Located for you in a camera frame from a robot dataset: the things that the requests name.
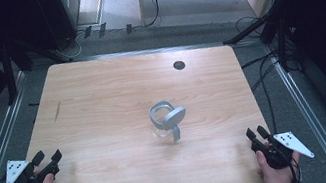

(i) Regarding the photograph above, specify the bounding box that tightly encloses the black plug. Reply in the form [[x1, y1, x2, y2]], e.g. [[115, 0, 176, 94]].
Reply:
[[96, 21, 110, 39], [82, 25, 94, 39], [125, 23, 135, 36]]

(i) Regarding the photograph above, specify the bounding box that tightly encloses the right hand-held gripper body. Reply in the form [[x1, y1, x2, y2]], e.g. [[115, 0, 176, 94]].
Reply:
[[249, 128, 317, 174]]

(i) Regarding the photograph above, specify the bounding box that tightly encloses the white floor cable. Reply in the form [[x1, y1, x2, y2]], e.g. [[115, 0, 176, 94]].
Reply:
[[53, 30, 89, 61]]

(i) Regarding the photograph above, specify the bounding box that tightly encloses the black metal stand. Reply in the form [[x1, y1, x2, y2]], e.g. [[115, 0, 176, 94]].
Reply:
[[0, 39, 21, 106]]

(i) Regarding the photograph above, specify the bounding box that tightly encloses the black floor cable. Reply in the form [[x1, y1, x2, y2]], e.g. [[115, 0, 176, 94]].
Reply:
[[232, 8, 314, 140]]

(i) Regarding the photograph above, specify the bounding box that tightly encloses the black tripod stand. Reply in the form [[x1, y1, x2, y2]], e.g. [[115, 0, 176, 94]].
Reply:
[[217, 0, 298, 83]]

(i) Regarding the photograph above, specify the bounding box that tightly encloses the clear glass jug grey lid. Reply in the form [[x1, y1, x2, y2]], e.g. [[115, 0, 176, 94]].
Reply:
[[147, 96, 192, 147]]

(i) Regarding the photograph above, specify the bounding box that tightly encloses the black cabinet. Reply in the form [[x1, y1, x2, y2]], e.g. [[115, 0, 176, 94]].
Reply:
[[4, 0, 90, 59]]

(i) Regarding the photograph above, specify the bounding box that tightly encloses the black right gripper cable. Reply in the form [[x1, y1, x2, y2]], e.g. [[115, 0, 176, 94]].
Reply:
[[285, 158, 304, 183]]

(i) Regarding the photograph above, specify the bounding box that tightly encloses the person's right hand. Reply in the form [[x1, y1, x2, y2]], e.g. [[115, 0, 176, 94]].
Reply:
[[253, 143, 306, 183]]

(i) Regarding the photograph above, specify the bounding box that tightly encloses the dark round table grommet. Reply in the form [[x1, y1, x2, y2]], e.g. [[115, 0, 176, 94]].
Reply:
[[172, 59, 188, 72]]

